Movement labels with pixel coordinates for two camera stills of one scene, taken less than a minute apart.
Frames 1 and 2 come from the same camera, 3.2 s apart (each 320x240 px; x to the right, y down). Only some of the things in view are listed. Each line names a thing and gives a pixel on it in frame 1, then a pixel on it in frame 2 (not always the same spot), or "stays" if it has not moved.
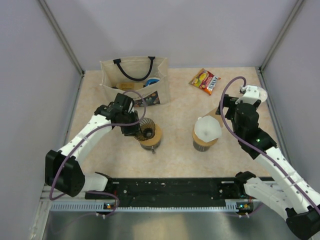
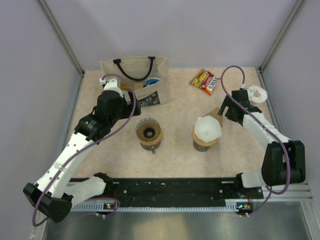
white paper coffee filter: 207,128 stays
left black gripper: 134,129 → 128,108
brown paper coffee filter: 216,116 stays
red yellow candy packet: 205,80 stays
